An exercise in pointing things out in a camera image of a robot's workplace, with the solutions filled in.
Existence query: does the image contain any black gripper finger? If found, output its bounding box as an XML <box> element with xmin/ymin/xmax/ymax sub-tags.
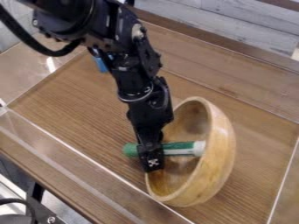
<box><xmin>136</xmin><ymin>144</ymin><xmax>164</xmax><ymax>172</ymax></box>

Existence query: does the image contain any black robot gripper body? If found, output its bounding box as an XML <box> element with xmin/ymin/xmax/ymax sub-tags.
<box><xmin>127</xmin><ymin>77</ymin><xmax>174</xmax><ymax>149</ymax></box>

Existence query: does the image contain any green Expo marker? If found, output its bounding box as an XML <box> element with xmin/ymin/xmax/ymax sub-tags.
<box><xmin>123</xmin><ymin>141</ymin><xmax>206</xmax><ymax>158</ymax></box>

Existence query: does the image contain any brown wooden bowl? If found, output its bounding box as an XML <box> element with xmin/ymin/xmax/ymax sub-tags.
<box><xmin>144</xmin><ymin>96</ymin><xmax>236</xmax><ymax>207</ymax></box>

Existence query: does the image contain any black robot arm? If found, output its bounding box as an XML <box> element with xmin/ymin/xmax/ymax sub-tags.
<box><xmin>17</xmin><ymin>0</ymin><xmax>174</xmax><ymax>172</ymax></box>

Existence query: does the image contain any blue rectangular block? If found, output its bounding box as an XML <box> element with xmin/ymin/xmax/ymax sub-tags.
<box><xmin>94</xmin><ymin>55</ymin><xmax>108</xmax><ymax>73</ymax></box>

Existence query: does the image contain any clear acrylic tray wall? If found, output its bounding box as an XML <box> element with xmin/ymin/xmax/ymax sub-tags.
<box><xmin>0</xmin><ymin>9</ymin><xmax>299</xmax><ymax>224</ymax></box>

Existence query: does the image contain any black metal table bracket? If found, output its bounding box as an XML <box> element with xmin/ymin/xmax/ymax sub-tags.
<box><xmin>27</xmin><ymin>198</ymin><xmax>67</xmax><ymax>224</ymax></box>

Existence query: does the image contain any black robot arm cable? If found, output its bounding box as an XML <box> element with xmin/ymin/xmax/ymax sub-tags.
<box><xmin>0</xmin><ymin>3</ymin><xmax>85</xmax><ymax>58</ymax></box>

